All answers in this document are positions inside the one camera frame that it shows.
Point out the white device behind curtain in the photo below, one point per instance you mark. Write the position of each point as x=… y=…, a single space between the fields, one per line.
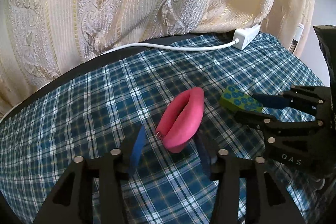
x=297 y=37

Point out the white power strip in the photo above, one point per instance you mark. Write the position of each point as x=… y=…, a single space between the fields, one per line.
x=244 y=36

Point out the small pink foam roller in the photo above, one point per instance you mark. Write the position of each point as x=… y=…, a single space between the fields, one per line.
x=181 y=119

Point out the blue plaid bedsheet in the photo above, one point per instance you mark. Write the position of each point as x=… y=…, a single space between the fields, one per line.
x=92 y=113

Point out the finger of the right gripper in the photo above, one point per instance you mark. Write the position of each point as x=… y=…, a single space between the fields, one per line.
x=265 y=123
x=312 y=100

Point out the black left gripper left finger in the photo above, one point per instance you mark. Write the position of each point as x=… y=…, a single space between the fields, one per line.
x=70 y=200

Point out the cream patterned curtain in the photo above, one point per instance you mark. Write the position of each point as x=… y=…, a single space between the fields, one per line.
x=43 y=39

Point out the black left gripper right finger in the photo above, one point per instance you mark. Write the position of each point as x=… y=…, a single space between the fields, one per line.
x=267 y=200

